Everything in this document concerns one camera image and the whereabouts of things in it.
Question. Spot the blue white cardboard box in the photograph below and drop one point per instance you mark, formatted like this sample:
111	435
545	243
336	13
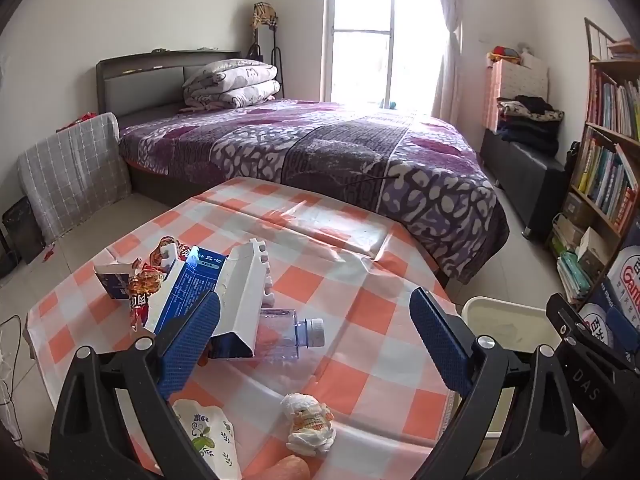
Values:
612	312

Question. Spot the black coat stand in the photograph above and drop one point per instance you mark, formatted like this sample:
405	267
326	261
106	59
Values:
264	47

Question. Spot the pile of dark clothes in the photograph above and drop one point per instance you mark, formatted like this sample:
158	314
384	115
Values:
530	121

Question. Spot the white tissue wad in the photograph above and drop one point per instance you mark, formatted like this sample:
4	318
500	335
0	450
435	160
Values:
311	433

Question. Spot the white floral wrapper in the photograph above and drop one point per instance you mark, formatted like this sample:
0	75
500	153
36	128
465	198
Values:
212	435

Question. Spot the orange checkered tablecloth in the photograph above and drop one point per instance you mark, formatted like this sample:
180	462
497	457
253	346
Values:
329	260

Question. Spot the clear plastic water bottle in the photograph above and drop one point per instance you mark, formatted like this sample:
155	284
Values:
282	335

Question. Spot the window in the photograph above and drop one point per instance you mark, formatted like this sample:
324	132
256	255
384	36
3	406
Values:
383	53

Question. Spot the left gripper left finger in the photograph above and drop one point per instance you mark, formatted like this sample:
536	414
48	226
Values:
89	437

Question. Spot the wooden bookshelf with books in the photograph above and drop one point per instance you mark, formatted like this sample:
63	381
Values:
603	191

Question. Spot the dark bed headboard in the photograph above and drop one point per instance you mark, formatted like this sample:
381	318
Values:
133	83

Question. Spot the white trash bin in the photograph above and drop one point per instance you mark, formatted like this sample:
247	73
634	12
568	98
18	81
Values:
516	327

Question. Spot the pink curtain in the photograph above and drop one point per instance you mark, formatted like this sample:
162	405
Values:
448	92

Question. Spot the small black floor bin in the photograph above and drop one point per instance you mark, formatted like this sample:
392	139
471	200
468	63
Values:
23	230

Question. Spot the black storage bench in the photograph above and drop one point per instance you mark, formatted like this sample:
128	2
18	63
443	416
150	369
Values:
534	183

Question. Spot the folded floral duvet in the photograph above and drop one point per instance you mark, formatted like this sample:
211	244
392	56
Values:
232	83

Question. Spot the blue white carton box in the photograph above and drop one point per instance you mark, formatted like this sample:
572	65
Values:
225	279

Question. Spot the pink drawer cabinet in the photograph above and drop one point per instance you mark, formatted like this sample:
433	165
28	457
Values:
506	80

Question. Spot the red instant noodle cup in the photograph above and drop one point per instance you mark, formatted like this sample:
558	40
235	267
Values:
148	275

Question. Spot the blue biscuit box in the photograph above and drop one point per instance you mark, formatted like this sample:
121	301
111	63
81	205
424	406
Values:
121	280

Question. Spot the purple patterned bed quilt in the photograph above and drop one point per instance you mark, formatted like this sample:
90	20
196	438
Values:
413	169

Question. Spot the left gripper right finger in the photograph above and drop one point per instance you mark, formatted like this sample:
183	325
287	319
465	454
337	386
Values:
539	438

